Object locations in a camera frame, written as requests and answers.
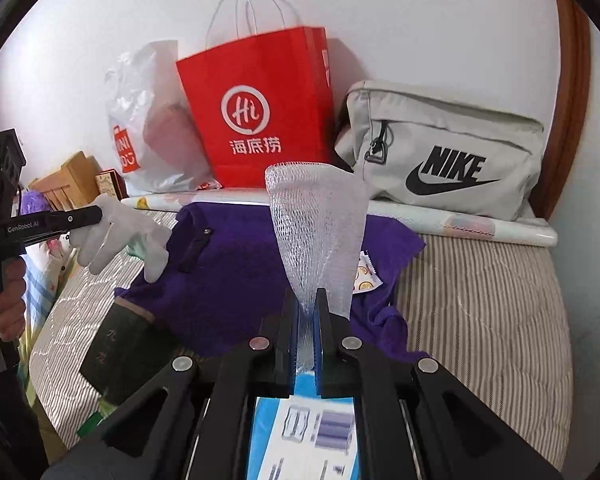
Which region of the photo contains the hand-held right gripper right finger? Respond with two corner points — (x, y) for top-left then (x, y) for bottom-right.
(314, 287), (566, 480)

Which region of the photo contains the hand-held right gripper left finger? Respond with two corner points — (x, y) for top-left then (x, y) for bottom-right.
(40, 287), (301, 480)

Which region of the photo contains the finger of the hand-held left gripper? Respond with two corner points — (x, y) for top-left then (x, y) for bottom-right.
(42, 206), (104, 241)

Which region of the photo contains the white latex glove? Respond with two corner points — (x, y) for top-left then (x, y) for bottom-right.
(69, 194), (172, 283)

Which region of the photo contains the fruit printed white packet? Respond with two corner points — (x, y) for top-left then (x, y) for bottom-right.
(352, 251), (384, 294)

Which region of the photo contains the white foam net sleeve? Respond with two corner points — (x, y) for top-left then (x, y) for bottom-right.
(264, 161), (374, 376)

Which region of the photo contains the dark green packet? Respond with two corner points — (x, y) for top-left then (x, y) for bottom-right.
(76, 409), (106, 437)

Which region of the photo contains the person's left forearm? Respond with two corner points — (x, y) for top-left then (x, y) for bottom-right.
(0, 345), (48, 480)

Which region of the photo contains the person's left hand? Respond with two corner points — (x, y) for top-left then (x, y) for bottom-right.
(0, 259), (29, 341)

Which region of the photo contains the purple fluffy toy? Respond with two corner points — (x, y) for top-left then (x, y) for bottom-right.
(20, 190), (48, 216)

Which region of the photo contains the wooden headboard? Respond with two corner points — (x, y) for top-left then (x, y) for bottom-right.
(27, 151), (103, 211)

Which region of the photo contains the blue tissue pack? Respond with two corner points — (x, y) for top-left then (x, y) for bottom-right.
(245, 371), (357, 480)

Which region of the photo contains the purple towel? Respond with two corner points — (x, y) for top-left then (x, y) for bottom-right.
(114, 201), (427, 366)

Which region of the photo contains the white plastic shopping bag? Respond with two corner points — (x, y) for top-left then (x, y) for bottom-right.
(104, 40), (221, 193)

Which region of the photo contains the dark green box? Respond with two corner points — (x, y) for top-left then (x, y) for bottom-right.
(79, 297), (181, 406)

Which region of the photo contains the grey striped mattress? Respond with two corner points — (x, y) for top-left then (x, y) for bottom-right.
(27, 207), (576, 471)

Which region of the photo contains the rolled printed paper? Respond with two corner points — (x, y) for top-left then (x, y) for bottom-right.
(120, 195), (558, 248)

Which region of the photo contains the red paper shopping bag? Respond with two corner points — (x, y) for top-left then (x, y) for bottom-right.
(175, 0), (337, 190)

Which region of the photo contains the grey waist bag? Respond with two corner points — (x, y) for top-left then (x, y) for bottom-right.
(334, 80), (546, 222)

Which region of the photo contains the brown wooden door frame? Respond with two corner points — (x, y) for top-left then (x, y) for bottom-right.
(530, 0), (593, 221)

